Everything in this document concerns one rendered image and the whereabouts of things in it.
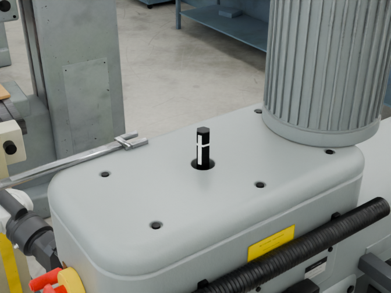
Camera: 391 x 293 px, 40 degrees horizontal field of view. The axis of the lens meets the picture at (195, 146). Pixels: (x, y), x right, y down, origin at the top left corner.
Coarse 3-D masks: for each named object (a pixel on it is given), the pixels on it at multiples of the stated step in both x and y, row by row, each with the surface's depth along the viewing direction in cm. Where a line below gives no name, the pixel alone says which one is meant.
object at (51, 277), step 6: (54, 270) 87; (60, 270) 87; (42, 276) 86; (48, 276) 86; (54, 276) 86; (30, 282) 86; (36, 282) 85; (42, 282) 86; (48, 282) 86; (54, 282) 86; (30, 288) 86; (36, 288) 85; (42, 288) 86
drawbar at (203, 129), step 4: (200, 128) 79; (204, 128) 79; (208, 128) 79; (200, 132) 78; (204, 132) 78; (208, 132) 78; (204, 136) 78; (208, 136) 79; (204, 140) 79; (208, 140) 79; (204, 144) 79; (204, 148) 79; (208, 148) 80; (204, 152) 80; (208, 152) 80; (204, 156) 80; (208, 156) 80; (204, 160) 80; (208, 160) 81; (204, 164) 81; (208, 164) 81; (200, 168) 81; (204, 168) 81; (208, 168) 81
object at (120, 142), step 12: (132, 132) 89; (108, 144) 85; (120, 144) 85; (132, 144) 85; (144, 144) 86; (72, 156) 82; (84, 156) 82; (96, 156) 83; (36, 168) 79; (48, 168) 79; (60, 168) 80; (0, 180) 77; (12, 180) 76; (24, 180) 77
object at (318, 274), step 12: (324, 252) 90; (300, 264) 88; (312, 264) 90; (324, 264) 92; (276, 276) 85; (288, 276) 87; (300, 276) 89; (312, 276) 92; (324, 276) 94; (264, 288) 84; (276, 288) 86
